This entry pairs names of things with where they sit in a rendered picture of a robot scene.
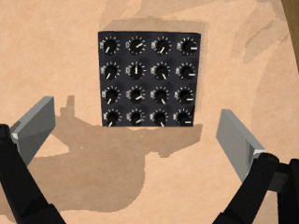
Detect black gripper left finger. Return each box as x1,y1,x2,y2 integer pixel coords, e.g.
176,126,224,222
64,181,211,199
0,96,66,224

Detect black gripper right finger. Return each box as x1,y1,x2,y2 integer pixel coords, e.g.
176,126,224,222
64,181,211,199
212,109,299,224

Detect black knob box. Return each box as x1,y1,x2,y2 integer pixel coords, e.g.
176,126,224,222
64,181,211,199
97,31,201,127

